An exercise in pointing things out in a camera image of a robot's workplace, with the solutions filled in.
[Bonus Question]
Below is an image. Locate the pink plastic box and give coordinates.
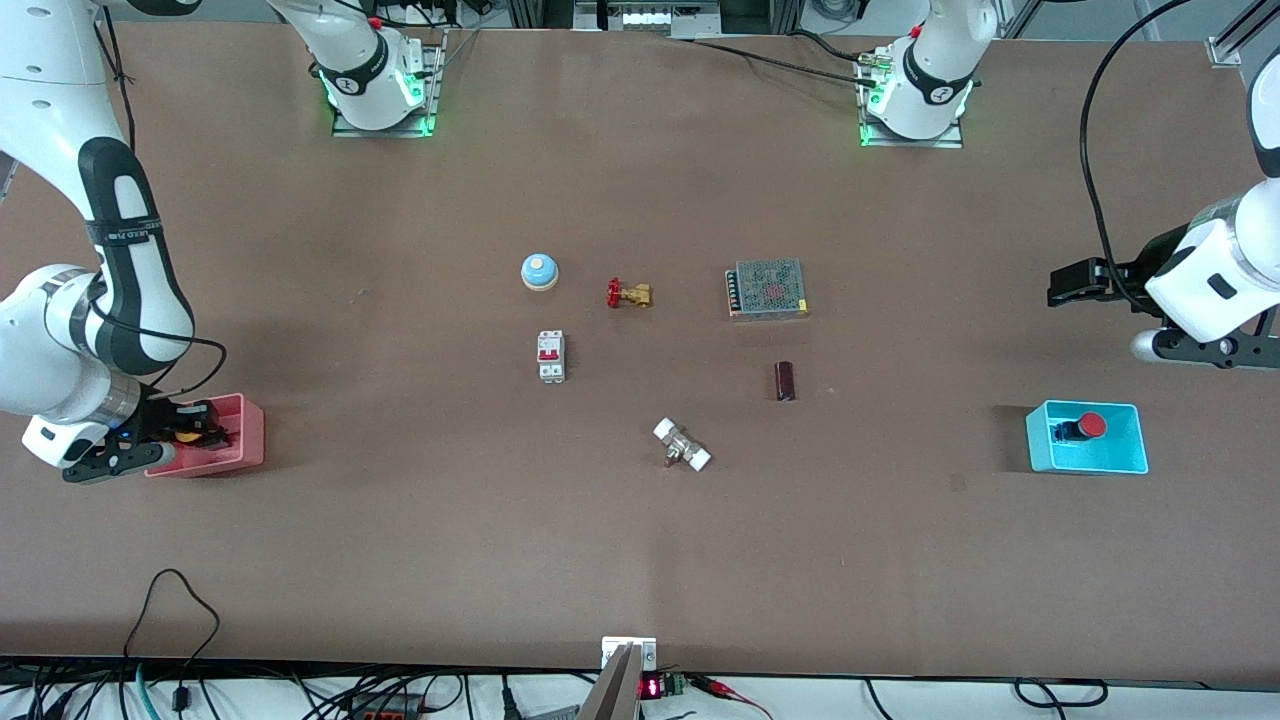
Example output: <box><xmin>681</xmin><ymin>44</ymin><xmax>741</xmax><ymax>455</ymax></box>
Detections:
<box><xmin>145</xmin><ymin>393</ymin><xmax>266</xmax><ymax>478</ymax></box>

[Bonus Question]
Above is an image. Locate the cyan plastic box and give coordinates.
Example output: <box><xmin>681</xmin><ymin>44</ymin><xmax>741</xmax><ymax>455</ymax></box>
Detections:
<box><xmin>1026</xmin><ymin>400</ymin><xmax>1150</xmax><ymax>475</ymax></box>

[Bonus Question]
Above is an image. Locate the metal mesh power supply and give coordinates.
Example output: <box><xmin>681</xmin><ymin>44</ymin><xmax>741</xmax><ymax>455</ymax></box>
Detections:
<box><xmin>725</xmin><ymin>258</ymin><xmax>810</xmax><ymax>321</ymax></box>

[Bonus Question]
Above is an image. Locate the black power strip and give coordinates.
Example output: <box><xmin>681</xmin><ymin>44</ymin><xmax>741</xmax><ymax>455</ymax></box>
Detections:
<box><xmin>340</xmin><ymin>694</ymin><xmax>426</xmax><ymax>720</ymax></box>

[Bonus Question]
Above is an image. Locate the metal valve with white caps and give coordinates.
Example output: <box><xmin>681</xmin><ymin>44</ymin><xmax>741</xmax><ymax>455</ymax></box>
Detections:
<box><xmin>653</xmin><ymin>417</ymin><xmax>713</xmax><ymax>473</ymax></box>

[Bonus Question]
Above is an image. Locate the grey equipment rack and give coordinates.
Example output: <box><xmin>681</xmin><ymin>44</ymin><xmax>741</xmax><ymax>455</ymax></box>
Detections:
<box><xmin>573</xmin><ymin>0</ymin><xmax>723</xmax><ymax>37</ymax></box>

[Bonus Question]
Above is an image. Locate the red clip lead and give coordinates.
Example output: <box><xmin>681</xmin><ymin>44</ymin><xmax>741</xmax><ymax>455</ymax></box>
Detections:
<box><xmin>688</xmin><ymin>676</ymin><xmax>773</xmax><ymax>720</ymax></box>

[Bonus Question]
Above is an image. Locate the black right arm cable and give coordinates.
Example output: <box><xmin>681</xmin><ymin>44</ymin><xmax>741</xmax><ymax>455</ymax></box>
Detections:
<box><xmin>88</xmin><ymin>0</ymin><xmax>229</xmax><ymax>403</ymax></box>

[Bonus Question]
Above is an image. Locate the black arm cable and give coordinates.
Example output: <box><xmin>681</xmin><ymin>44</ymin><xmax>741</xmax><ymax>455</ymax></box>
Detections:
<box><xmin>88</xmin><ymin>0</ymin><xmax>229</xmax><ymax>403</ymax></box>
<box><xmin>1078</xmin><ymin>0</ymin><xmax>1196</xmax><ymax>313</ymax></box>

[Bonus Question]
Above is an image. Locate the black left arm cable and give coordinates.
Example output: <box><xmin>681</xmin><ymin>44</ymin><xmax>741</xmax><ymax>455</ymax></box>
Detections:
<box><xmin>1078</xmin><ymin>0</ymin><xmax>1196</xmax><ymax>313</ymax></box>

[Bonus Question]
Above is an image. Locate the black looped cable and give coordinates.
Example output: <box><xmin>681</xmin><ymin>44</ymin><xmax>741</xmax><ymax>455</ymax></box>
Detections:
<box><xmin>122</xmin><ymin>568</ymin><xmax>223</xmax><ymax>713</ymax></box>

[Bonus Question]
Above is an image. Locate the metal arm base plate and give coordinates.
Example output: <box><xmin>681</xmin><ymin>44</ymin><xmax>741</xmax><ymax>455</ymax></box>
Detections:
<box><xmin>858</xmin><ymin>50</ymin><xmax>966</xmax><ymax>149</ymax></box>
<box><xmin>332</xmin><ymin>40</ymin><xmax>443</xmax><ymax>138</ymax></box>

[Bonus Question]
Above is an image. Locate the aluminium frame profile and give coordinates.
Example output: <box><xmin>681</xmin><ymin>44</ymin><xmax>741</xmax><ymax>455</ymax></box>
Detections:
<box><xmin>1205</xmin><ymin>0</ymin><xmax>1280</xmax><ymax>69</ymax></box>

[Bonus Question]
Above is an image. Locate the black cable across table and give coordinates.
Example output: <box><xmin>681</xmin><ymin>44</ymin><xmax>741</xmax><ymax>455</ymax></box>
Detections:
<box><xmin>670</xmin><ymin>36</ymin><xmax>881</xmax><ymax>91</ymax></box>

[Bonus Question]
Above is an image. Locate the black coiled cable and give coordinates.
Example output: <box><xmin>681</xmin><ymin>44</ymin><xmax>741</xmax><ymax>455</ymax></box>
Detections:
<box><xmin>1013</xmin><ymin>677</ymin><xmax>1111</xmax><ymax>710</ymax></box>

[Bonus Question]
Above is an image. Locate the grey metal camera stand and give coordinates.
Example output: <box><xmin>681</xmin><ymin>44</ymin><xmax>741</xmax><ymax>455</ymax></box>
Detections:
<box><xmin>578</xmin><ymin>645</ymin><xmax>642</xmax><ymax>720</ymax></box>

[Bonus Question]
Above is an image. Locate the white metal bracket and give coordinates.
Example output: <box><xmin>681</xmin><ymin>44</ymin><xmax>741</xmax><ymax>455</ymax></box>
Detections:
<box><xmin>602</xmin><ymin>636</ymin><xmax>658</xmax><ymax>671</ymax></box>

